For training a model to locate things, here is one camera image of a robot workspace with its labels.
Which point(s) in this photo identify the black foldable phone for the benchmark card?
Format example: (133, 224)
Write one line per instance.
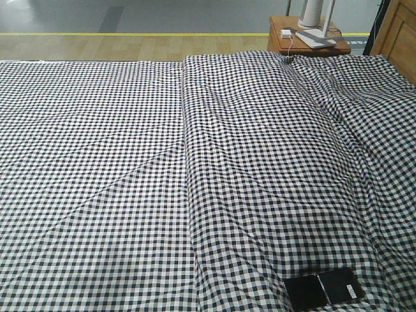
(323, 289)

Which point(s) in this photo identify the checkered bed sheet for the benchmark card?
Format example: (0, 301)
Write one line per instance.
(93, 188)

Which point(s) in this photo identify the checkered folded quilt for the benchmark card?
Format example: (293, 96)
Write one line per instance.
(295, 166)

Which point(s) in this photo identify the wooden nightstand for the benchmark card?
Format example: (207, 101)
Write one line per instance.
(295, 46)

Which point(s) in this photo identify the white charger adapter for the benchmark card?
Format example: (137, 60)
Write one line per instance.
(285, 34)

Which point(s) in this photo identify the wooden headboard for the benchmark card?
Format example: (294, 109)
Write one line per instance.
(396, 39)

